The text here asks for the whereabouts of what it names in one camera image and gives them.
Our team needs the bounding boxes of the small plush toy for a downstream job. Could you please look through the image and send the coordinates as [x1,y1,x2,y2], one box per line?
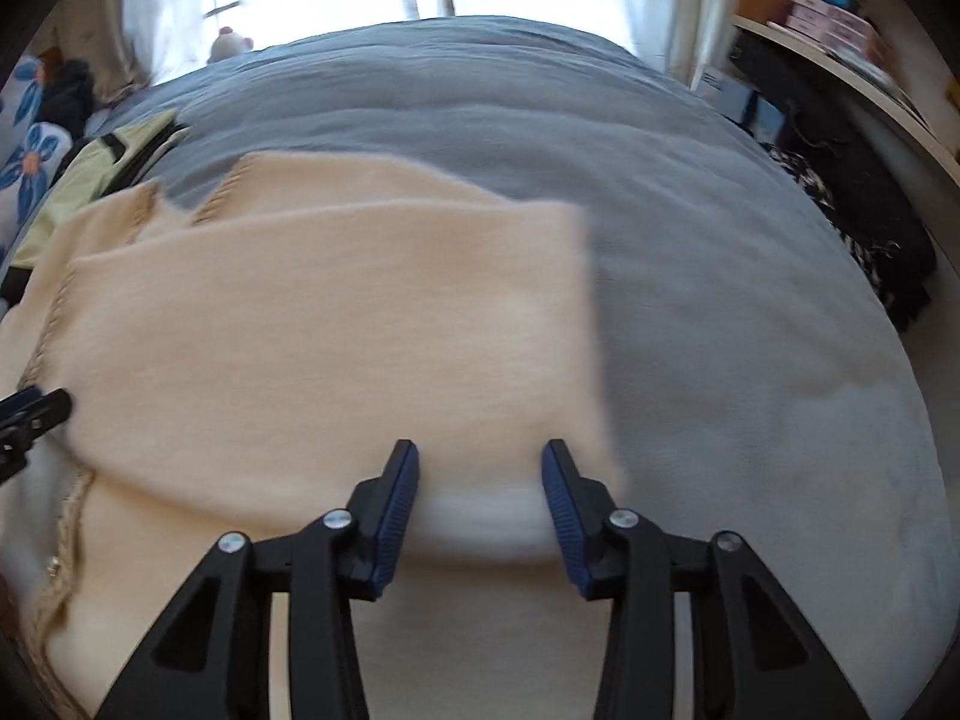
[206,26,256,65]

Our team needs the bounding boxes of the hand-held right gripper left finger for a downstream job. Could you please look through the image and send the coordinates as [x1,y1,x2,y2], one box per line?
[94,439,419,720]

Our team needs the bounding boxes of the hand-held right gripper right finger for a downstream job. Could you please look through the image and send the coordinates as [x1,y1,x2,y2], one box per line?
[541,437,871,720]

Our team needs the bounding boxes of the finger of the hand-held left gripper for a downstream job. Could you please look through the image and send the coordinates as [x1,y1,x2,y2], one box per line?
[0,388,74,485]

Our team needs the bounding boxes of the grey bed blanket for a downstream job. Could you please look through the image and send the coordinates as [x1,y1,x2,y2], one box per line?
[0,15,950,720]

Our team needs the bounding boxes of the black and white patterned cloth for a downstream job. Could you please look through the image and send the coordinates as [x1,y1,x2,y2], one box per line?
[761,101,938,331]

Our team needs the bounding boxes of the stack of pink boxes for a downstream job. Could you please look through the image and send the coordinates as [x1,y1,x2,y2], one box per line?
[784,0,890,65]

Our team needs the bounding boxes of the dark cloth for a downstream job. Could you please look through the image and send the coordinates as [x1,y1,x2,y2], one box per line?
[36,49,98,137]

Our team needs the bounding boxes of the curved wooden shelf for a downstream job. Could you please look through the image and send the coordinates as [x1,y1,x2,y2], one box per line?
[731,11,960,188]

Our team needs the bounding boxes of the green and black garment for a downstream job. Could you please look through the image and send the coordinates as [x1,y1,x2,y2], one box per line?
[0,109,192,301]

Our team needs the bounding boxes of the blue and white storage boxes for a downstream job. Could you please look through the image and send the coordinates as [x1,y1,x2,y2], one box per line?
[697,64,785,143]

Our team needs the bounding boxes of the blue floral pillow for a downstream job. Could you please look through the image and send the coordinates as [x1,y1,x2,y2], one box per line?
[0,52,72,241]

